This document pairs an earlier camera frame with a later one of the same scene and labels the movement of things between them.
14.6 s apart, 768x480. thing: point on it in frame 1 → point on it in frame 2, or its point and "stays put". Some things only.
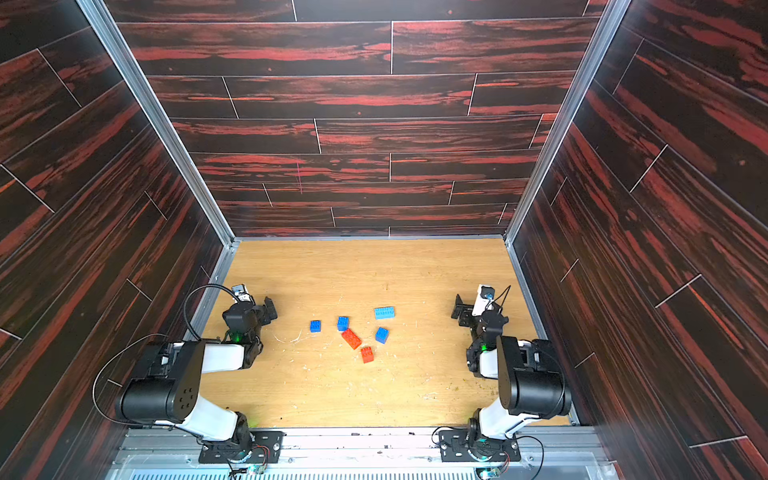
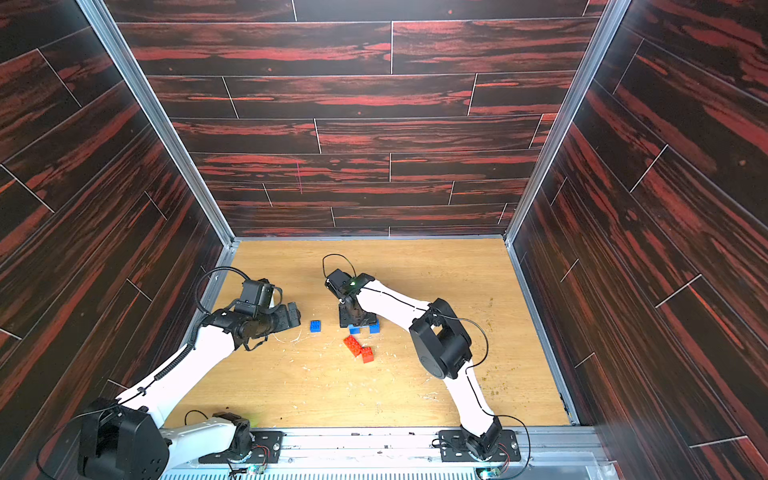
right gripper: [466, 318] → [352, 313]
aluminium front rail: [404, 453] stays put
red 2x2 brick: [367, 354] stays put
